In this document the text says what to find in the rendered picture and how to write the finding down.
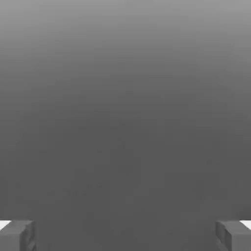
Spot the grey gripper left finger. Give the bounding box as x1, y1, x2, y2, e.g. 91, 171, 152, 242
0, 220, 37, 251

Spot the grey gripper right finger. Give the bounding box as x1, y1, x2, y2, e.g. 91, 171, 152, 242
215, 220, 251, 251

